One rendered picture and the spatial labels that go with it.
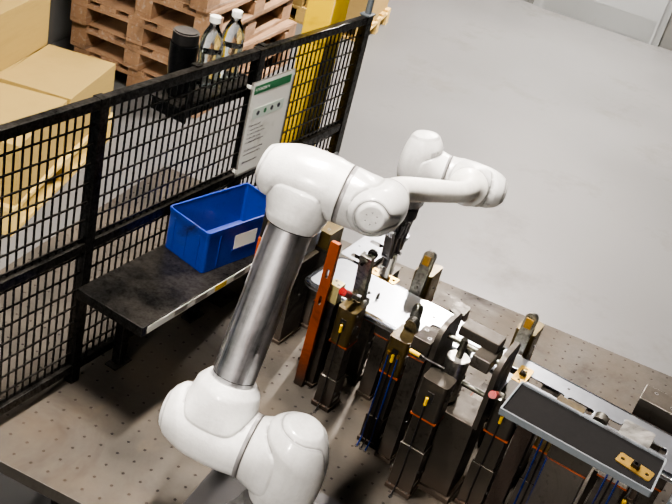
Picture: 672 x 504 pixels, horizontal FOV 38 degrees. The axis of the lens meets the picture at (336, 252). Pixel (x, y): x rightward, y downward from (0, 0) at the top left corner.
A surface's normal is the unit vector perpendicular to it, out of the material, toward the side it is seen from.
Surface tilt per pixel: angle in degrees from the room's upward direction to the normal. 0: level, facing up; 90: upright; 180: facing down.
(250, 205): 90
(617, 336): 0
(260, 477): 87
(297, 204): 78
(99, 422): 0
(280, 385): 0
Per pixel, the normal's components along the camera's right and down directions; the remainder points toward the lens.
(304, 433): 0.39, -0.78
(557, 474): -0.51, 0.34
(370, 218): -0.07, 0.32
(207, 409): -0.27, 0.07
